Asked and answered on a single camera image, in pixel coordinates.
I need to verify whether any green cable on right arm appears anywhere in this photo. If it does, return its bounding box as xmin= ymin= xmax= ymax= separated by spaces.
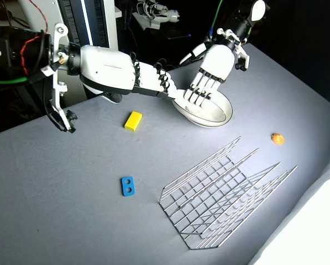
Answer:
xmin=0 ymin=76 xmax=30 ymax=84

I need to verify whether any blue block with two holes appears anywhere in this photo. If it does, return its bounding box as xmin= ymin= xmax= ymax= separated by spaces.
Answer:
xmin=120 ymin=176 xmax=137 ymax=197

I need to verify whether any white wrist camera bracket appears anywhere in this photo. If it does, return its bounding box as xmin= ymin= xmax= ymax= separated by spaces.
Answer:
xmin=41 ymin=23 xmax=77 ymax=134
xmin=216 ymin=27 xmax=250 ymax=72

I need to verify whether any yellow rectangular block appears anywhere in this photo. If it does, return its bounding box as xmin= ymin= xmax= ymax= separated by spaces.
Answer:
xmin=124 ymin=110 xmax=143 ymax=133

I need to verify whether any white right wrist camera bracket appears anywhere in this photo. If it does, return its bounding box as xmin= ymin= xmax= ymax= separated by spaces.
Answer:
xmin=41 ymin=23 xmax=77 ymax=134

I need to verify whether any silver wire plate shelf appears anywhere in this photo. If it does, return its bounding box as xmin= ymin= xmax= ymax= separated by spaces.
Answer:
xmin=159 ymin=136 xmax=298 ymax=251

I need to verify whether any green cable on arm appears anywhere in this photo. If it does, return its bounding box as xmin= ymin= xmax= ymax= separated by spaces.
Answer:
xmin=210 ymin=0 xmax=224 ymax=31
xmin=0 ymin=76 xmax=30 ymax=84

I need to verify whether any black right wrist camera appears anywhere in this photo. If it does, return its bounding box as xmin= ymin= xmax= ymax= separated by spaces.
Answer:
xmin=66 ymin=109 xmax=78 ymax=133

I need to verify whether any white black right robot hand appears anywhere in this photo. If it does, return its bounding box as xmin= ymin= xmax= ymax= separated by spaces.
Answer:
xmin=78 ymin=45 xmax=188 ymax=104

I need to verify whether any red black twisted wire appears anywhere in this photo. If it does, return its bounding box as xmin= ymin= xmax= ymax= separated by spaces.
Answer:
xmin=20 ymin=0 xmax=49 ymax=76

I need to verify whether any spare white robot hand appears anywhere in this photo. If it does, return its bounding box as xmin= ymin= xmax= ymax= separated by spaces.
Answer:
xmin=133 ymin=0 xmax=181 ymax=30

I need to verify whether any white robot column black strip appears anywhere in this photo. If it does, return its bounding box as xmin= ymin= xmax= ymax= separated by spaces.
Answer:
xmin=17 ymin=0 xmax=123 ymax=102

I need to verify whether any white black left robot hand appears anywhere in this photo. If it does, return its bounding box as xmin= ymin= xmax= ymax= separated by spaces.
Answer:
xmin=180 ymin=43 xmax=235 ymax=107

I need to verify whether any green cable on left arm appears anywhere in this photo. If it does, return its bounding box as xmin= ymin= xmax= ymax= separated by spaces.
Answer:
xmin=210 ymin=0 xmax=224 ymax=31

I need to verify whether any white plate with barcode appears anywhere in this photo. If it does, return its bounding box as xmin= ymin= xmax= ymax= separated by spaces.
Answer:
xmin=173 ymin=88 xmax=233 ymax=125

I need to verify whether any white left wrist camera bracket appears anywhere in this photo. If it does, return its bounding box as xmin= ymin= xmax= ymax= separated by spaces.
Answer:
xmin=216 ymin=27 xmax=250 ymax=72

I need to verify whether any small orange toy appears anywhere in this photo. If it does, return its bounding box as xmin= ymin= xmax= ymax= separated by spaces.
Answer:
xmin=271 ymin=132 xmax=286 ymax=146

